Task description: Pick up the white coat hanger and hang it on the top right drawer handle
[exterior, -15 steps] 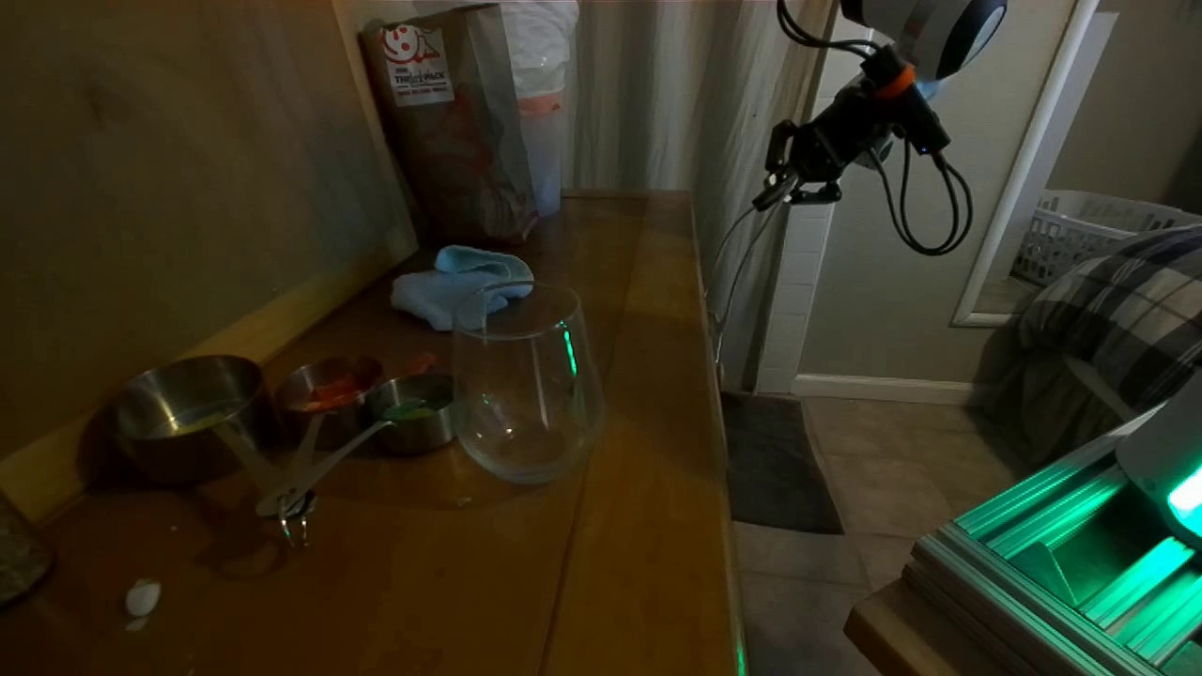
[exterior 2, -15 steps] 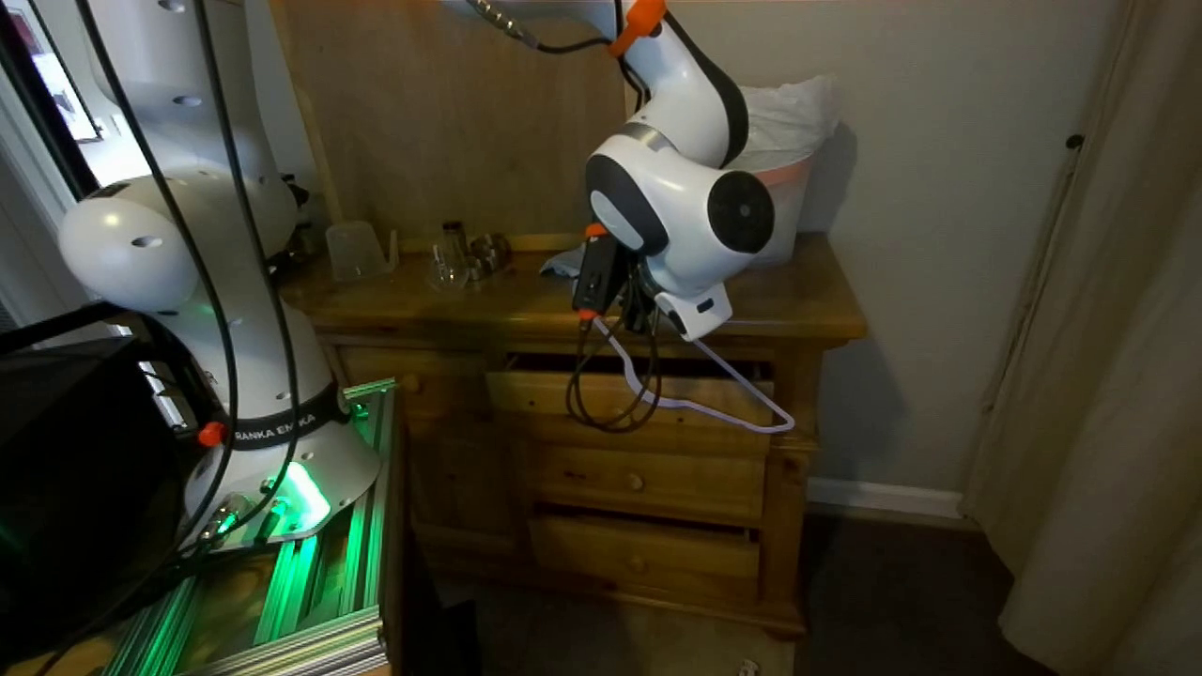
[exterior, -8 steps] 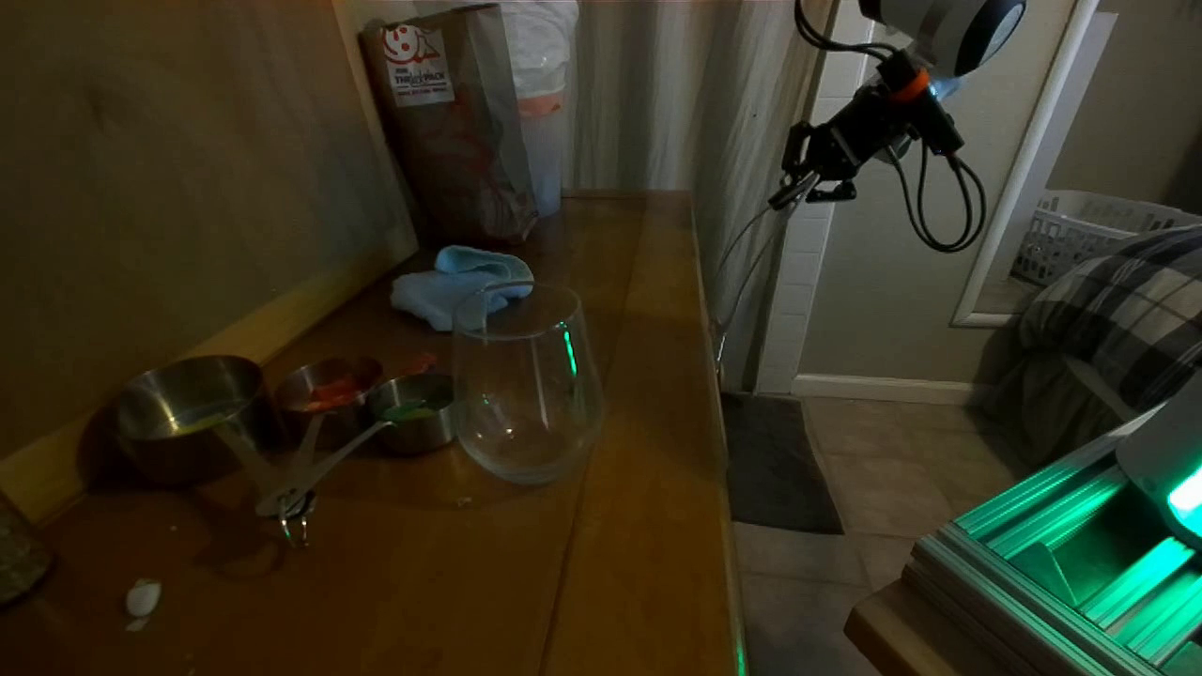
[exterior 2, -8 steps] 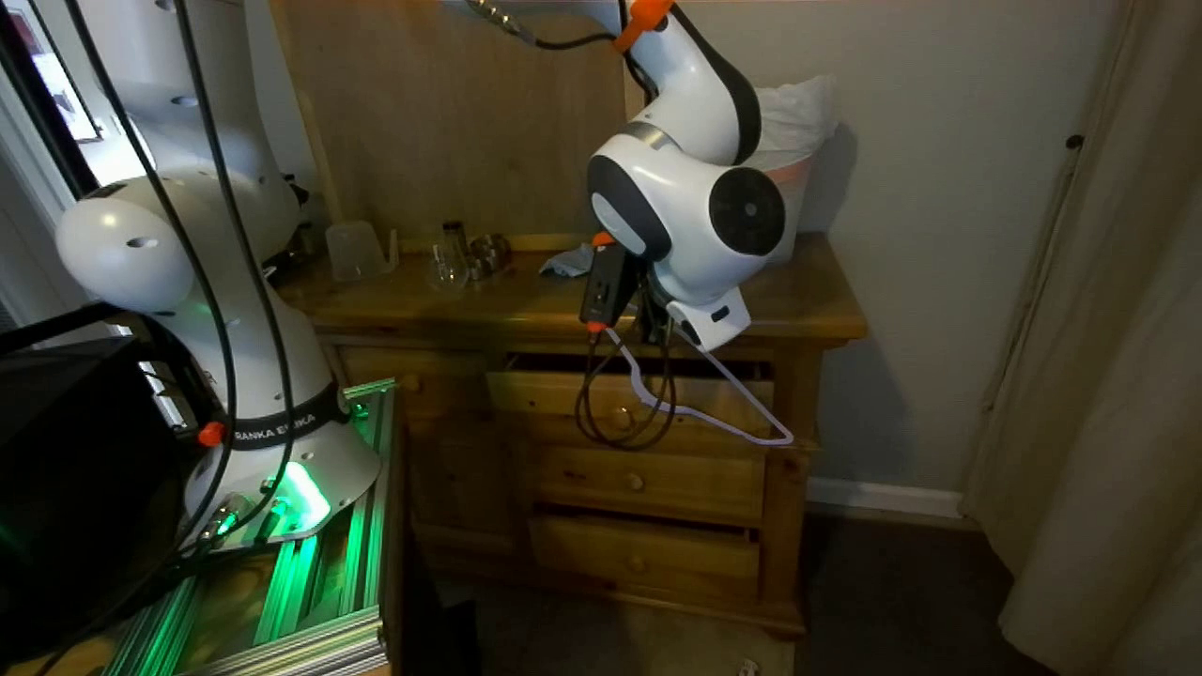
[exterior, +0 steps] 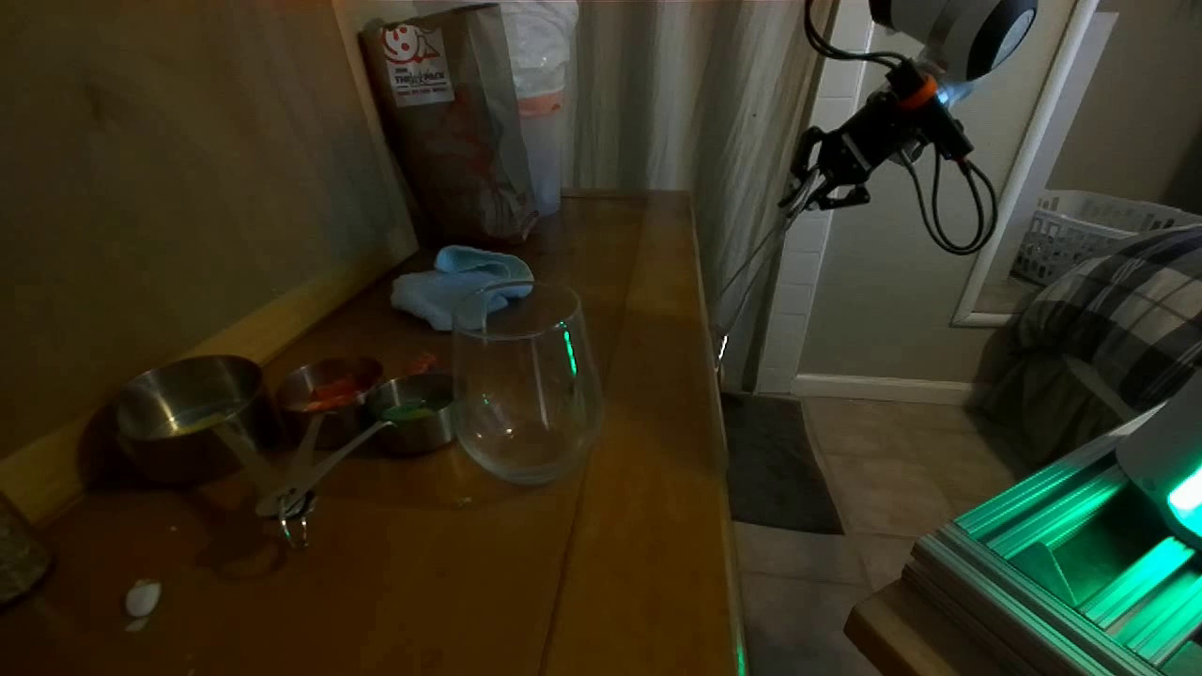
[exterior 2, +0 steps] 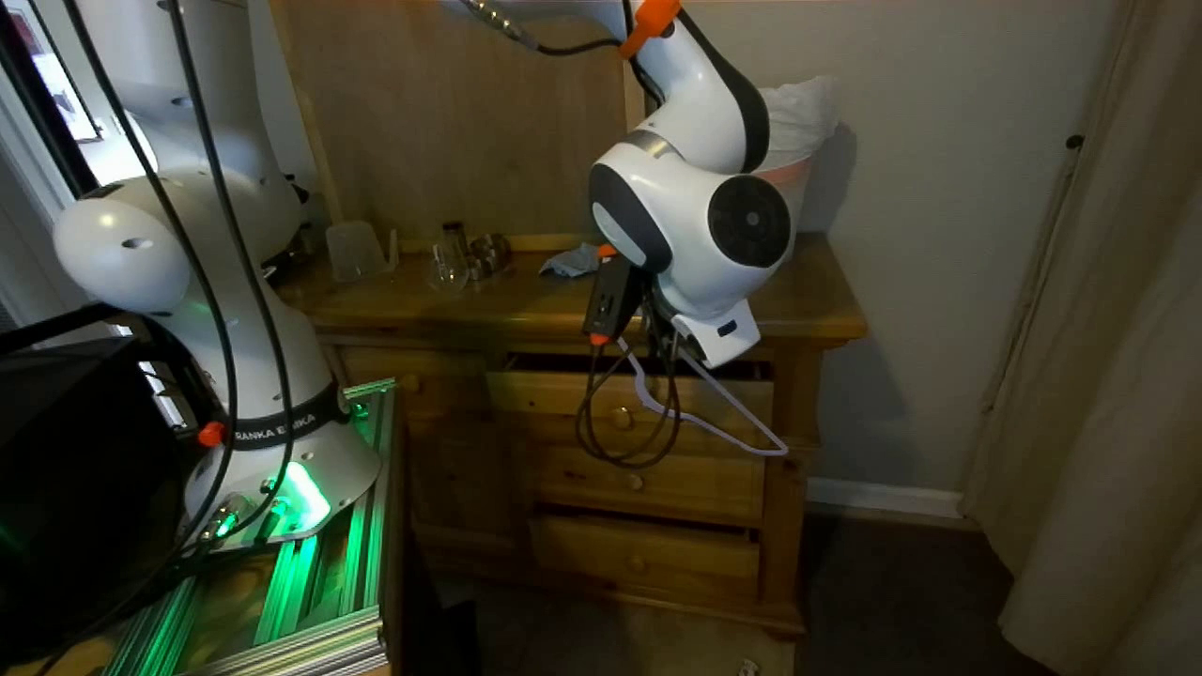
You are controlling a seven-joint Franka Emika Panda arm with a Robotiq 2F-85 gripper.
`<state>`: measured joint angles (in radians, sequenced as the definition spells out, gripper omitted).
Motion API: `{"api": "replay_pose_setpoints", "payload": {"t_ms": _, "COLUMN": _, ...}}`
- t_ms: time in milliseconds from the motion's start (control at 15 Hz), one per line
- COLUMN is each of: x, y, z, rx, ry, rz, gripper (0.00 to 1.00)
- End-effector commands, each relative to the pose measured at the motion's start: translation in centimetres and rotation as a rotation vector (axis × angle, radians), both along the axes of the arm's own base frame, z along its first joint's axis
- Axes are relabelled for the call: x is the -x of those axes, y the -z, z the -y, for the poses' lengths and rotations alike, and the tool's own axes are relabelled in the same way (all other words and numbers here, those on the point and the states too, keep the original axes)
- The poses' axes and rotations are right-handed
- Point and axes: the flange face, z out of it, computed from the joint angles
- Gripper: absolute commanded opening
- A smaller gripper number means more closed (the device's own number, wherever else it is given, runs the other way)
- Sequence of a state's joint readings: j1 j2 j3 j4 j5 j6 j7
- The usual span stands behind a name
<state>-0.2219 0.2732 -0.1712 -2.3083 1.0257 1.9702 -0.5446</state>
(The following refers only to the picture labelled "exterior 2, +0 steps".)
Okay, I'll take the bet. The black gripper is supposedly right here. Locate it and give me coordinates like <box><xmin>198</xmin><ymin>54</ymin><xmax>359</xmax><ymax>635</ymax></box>
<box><xmin>625</xmin><ymin>277</ymin><xmax>691</xmax><ymax>368</ymax></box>

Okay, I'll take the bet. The white wire coat hanger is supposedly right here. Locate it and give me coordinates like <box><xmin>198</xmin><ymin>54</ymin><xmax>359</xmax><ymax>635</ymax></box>
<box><xmin>617</xmin><ymin>339</ymin><xmax>797</xmax><ymax>461</ymax></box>

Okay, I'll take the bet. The wooden dresser drawer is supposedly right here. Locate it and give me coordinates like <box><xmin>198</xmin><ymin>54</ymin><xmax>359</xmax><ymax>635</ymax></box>
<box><xmin>528</xmin><ymin>442</ymin><xmax>769</xmax><ymax>527</ymax></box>
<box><xmin>526</xmin><ymin>507</ymin><xmax>767</xmax><ymax>613</ymax></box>
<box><xmin>483</xmin><ymin>368</ymin><xmax>776</xmax><ymax>461</ymax></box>

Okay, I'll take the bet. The light blue cloth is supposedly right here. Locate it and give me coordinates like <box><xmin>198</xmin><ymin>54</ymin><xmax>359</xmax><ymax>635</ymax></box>
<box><xmin>536</xmin><ymin>242</ymin><xmax>610</xmax><ymax>283</ymax></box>

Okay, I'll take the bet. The wooden dresser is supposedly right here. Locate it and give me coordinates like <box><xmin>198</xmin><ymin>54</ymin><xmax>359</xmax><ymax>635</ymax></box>
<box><xmin>278</xmin><ymin>228</ymin><xmax>873</xmax><ymax>676</ymax></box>

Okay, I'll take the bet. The clear stemless glass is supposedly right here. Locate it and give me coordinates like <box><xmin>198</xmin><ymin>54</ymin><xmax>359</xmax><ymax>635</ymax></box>
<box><xmin>429</xmin><ymin>222</ymin><xmax>481</xmax><ymax>293</ymax></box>

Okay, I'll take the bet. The white lined trash bin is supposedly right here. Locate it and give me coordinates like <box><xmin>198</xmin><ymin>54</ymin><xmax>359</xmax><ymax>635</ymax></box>
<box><xmin>749</xmin><ymin>70</ymin><xmax>841</xmax><ymax>242</ymax></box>

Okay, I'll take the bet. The white baseboard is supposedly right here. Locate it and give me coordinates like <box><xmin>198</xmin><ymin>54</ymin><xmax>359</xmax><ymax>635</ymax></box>
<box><xmin>805</xmin><ymin>472</ymin><xmax>977</xmax><ymax>533</ymax></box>

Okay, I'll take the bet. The small grey holder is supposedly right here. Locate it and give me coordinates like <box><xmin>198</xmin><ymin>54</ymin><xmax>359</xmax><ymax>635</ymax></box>
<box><xmin>327</xmin><ymin>219</ymin><xmax>403</xmax><ymax>284</ymax></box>

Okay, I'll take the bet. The large wooden board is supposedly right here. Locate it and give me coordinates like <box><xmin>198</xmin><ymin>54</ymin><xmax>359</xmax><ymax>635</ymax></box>
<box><xmin>265</xmin><ymin>0</ymin><xmax>655</xmax><ymax>249</ymax></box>

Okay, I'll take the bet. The beige curtain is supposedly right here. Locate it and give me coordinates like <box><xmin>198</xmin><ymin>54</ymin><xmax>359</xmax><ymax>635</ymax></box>
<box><xmin>963</xmin><ymin>0</ymin><xmax>1202</xmax><ymax>676</ymax></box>

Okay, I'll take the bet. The black box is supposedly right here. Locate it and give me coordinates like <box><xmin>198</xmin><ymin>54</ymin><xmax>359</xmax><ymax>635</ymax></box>
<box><xmin>0</xmin><ymin>298</ymin><xmax>190</xmax><ymax>660</ymax></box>

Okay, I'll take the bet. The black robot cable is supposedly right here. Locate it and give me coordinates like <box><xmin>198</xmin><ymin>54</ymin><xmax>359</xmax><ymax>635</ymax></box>
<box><xmin>61</xmin><ymin>0</ymin><xmax>691</xmax><ymax>555</ymax></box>

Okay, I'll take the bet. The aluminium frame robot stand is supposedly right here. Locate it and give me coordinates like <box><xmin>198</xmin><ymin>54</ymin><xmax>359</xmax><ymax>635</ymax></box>
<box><xmin>0</xmin><ymin>376</ymin><xmax>409</xmax><ymax>676</ymax></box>

